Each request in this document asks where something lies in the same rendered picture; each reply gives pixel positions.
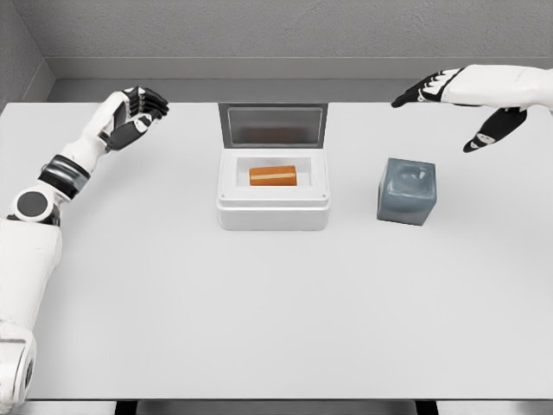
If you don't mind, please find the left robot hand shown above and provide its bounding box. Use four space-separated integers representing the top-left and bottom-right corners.
83 86 170 153

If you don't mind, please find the grey cube-shaped container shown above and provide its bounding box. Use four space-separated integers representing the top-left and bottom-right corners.
376 156 437 227

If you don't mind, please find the white box with hinged lid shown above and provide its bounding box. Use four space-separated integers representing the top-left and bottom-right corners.
215 102 332 232

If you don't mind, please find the orange block with pale stripe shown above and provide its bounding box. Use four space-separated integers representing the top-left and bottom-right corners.
248 164 300 188

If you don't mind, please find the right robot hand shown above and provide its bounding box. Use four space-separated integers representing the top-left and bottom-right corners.
391 64 546 154

